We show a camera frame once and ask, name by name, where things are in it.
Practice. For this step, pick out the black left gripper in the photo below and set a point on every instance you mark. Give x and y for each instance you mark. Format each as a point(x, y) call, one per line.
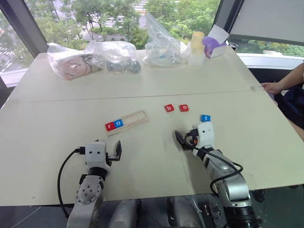
point(111, 158)

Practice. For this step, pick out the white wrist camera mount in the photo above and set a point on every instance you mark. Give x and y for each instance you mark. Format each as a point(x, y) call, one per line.
point(96, 154)
point(205, 136)

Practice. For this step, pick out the white box with purple gloves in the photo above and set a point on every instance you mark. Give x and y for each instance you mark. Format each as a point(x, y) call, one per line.
point(215, 47)

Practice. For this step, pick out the blue letter tile t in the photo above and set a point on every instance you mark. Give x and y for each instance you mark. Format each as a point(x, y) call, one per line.
point(205, 118)

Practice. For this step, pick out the white roller blind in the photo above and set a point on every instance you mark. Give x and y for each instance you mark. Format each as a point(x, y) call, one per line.
point(270, 19)

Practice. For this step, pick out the dark blue garment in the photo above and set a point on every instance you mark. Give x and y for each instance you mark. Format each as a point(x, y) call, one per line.
point(293, 104)

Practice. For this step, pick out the clear plastic bag with items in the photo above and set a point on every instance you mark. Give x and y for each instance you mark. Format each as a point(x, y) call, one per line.
point(161, 47)

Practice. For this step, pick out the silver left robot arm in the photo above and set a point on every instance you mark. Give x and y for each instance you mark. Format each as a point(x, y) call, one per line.
point(89, 190)

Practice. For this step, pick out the person bare forearm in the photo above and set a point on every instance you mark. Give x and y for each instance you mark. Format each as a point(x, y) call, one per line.
point(293, 77)

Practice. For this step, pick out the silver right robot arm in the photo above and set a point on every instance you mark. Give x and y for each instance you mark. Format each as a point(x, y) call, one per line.
point(231, 187)

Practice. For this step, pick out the black window pillar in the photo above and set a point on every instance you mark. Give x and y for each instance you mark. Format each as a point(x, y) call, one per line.
point(228, 16)
point(23, 26)

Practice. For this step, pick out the red letter tile o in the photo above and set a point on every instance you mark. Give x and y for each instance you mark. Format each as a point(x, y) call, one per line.
point(184, 108)

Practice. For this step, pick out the plastic bag with grey item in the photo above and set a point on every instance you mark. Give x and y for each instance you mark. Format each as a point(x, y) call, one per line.
point(121, 64)

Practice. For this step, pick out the red letter tile b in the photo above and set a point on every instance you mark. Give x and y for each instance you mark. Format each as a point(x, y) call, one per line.
point(169, 108)

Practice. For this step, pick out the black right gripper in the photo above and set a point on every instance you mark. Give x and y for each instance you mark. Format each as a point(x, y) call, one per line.
point(192, 137)

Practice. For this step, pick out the black caster wheel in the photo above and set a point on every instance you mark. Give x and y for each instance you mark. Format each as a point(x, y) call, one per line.
point(259, 196)

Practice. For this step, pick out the pale yellow cup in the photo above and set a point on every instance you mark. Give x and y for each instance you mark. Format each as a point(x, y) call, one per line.
point(197, 39)

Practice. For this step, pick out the wooden letter tray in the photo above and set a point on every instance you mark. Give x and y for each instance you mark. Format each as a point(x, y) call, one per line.
point(136, 118)

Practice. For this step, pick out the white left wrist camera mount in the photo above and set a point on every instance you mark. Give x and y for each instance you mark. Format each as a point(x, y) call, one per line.
point(96, 154)

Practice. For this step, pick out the white plastic container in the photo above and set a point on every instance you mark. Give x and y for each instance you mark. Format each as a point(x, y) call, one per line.
point(196, 57)

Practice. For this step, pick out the red letter tile r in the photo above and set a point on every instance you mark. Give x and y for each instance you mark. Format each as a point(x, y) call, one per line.
point(110, 126)

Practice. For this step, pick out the person bare hand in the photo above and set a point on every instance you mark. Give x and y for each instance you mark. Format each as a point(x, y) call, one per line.
point(273, 87)

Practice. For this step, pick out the blue letter tile o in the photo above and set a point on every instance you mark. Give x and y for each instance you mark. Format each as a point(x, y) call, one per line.
point(119, 123)

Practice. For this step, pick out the plastic bag with pink cloth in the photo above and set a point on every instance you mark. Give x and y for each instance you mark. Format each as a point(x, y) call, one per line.
point(71, 65)

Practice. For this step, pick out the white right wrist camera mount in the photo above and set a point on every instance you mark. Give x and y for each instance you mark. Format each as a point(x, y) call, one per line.
point(205, 136)

